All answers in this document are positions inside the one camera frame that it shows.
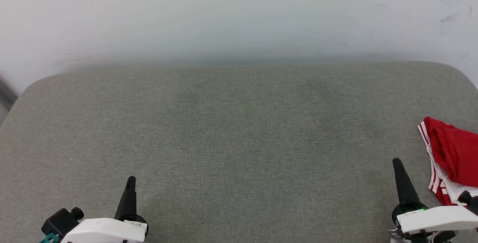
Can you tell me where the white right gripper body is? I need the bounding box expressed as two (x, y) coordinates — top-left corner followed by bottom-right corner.
(388, 203), (478, 243)

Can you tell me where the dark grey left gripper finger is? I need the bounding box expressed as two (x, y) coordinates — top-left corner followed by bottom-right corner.
(114, 176), (138, 221)

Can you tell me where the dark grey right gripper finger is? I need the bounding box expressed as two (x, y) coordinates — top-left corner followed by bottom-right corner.
(392, 158), (423, 206)

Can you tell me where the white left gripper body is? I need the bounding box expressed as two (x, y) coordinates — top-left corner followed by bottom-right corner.
(60, 215), (150, 243)

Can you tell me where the red and white garment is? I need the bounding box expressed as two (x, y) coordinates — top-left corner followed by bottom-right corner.
(418, 116), (478, 206)

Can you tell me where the grey fabric sofa cushion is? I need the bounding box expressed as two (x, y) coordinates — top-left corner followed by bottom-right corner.
(0, 61), (478, 243)

